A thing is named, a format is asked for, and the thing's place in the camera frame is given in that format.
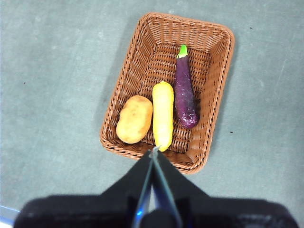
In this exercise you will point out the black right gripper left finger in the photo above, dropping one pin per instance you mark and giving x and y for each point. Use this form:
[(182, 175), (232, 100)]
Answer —
[(83, 211)]

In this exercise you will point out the purple eggplant with green stem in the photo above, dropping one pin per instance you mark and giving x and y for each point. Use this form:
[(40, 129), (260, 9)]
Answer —
[(185, 95)]

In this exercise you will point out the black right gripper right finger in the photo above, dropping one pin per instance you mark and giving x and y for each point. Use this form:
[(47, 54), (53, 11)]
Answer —
[(225, 213)]

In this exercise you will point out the brown potato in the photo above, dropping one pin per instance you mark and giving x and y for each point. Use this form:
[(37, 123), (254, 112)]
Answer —
[(134, 120)]

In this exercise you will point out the brown woven wicker basket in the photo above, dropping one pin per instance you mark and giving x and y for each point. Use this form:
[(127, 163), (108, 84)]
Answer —
[(152, 59)]

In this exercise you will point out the yellow corn cob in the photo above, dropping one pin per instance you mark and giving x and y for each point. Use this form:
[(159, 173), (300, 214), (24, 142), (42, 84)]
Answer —
[(162, 114)]

